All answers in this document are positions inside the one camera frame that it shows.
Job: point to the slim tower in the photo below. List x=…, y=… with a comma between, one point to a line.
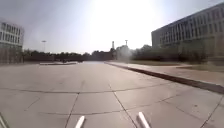
x=113, y=45

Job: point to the grey paved plaza ground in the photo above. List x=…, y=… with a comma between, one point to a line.
x=83, y=83

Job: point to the row of trees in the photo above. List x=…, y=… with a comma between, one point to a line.
x=66, y=55

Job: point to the low flat platform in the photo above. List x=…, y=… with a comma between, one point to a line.
x=58, y=63

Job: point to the dark raised kerb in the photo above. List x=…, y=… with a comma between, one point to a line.
x=173, y=79

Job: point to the robot's own part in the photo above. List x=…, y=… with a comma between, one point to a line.
x=80, y=122
x=143, y=120

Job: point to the light pole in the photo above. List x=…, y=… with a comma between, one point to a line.
x=44, y=46

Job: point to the raised paved terrace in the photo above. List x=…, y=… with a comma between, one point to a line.
x=193, y=73

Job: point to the large grey windowed building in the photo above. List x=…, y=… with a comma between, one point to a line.
x=193, y=30

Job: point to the pale building with windows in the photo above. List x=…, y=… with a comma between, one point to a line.
x=10, y=40

